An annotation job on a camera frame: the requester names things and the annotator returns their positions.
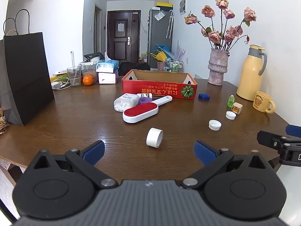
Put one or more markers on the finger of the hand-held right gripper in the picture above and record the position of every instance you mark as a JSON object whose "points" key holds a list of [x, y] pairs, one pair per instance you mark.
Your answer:
{"points": [[294, 130], [270, 139]]}

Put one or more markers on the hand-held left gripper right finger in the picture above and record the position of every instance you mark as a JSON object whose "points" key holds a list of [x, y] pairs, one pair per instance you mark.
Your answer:
{"points": [[204, 154]]}

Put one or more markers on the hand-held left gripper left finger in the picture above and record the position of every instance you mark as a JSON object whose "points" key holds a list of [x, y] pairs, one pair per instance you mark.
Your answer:
{"points": [[94, 151]]}

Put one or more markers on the large white cap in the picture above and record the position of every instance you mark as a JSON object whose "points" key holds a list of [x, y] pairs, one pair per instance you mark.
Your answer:
{"points": [[215, 125]]}

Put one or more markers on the small white yellow box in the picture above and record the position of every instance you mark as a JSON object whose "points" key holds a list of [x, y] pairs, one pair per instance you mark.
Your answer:
{"points": [[237, 108]]}

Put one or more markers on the small white cap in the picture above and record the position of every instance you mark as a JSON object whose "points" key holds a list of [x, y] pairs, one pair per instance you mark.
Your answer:
{"points": [[231, 115]]}

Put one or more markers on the white tape roll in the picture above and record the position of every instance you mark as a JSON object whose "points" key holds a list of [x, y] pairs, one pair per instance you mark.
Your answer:
{"points": [[154, 137]]}

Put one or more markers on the green spray bottle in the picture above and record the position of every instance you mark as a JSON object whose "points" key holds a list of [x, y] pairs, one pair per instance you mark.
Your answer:
{"points": [[231, 101]]}

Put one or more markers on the clear cotton swab box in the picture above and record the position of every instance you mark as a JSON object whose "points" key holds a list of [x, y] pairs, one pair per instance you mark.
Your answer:
{"points": [[124, 102]]}

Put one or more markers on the red white lint brush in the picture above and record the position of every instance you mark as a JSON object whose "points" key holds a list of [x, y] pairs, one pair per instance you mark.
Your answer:
{"points": [[141, 111]]}

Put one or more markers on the purple cap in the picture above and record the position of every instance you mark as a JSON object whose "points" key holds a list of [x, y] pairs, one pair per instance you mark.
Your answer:
{"points": [[144, 101]]}

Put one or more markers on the red cardboard box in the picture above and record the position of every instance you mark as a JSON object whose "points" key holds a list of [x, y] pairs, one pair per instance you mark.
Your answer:
{"points": [[160, 88]]}

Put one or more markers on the yellow bear mug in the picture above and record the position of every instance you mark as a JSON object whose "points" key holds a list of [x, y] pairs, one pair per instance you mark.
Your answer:
{"points": [[261, 102]]}

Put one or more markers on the blue cap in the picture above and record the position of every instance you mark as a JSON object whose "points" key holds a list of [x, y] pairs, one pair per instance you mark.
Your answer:
{"points": [[203, 96]]}

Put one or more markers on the yellow thermos jug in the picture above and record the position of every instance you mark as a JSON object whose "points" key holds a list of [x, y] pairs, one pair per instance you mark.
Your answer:
{"points": [[249, 75]]}

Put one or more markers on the orange tangerine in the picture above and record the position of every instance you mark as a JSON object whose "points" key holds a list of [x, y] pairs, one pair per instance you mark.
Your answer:
{"points": [[88, 80]]}

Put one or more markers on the white tissue pack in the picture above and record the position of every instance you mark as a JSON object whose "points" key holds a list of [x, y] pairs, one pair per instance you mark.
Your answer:
{"points": [[107, 78]]}

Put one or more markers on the small white bottle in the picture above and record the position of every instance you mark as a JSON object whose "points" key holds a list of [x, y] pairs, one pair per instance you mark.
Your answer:
{"points": [[144, 95]]}

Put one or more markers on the clear glass cup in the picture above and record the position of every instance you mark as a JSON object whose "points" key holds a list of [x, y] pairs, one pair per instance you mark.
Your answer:
{"points": [[74, 76]]}

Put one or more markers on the clear snack jar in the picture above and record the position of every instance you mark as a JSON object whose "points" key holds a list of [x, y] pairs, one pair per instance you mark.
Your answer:
{"points": [[89, 69]]}

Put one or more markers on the blue tissue pack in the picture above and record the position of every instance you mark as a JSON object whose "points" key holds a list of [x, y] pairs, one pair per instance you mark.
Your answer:
{"points": [[107, 66]]}

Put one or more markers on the pink stone vase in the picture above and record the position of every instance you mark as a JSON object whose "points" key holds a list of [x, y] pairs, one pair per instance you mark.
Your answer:
{"points": [[217, 68]]}

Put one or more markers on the brown snack packet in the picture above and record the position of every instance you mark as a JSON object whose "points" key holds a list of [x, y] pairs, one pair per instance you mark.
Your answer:
{"points": [[2, 123]]}

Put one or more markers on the black paper bag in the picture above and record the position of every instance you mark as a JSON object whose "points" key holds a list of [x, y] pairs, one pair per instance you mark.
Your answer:
{"points": [[25, 80]]}

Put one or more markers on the pink bin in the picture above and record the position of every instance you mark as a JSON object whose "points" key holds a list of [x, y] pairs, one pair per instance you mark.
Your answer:
{"points": [[161, 65]]}

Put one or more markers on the purple dried pampas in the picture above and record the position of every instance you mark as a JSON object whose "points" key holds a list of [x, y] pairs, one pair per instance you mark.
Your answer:
{"points": [[179, 51]]}

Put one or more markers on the blue and yellow toys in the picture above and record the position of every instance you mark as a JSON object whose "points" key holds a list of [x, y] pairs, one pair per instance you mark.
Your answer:
{"points": [[161, 53]]}

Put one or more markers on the dried pink roses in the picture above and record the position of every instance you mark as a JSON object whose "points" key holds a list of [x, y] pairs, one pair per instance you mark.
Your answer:
{"points": [[229, 31]]}

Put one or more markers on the dark brown door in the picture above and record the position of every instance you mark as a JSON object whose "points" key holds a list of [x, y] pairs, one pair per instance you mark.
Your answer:
{"points": [[123, 37]]}

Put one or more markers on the grey paper bag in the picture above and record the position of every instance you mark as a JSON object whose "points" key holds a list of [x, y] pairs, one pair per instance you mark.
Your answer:
{"points": [[1, 75]]}

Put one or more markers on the grey refrigerator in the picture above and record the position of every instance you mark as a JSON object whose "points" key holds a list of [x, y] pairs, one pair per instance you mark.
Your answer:
{"points": [[158, 35]]}

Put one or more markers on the white folded umbrella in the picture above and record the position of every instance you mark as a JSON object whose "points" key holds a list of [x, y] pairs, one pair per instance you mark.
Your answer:
{"points": [[169, 23]]}

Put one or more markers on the wall poster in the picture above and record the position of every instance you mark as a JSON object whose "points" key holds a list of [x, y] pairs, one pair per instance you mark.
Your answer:
{"points": [[182, 6]]}

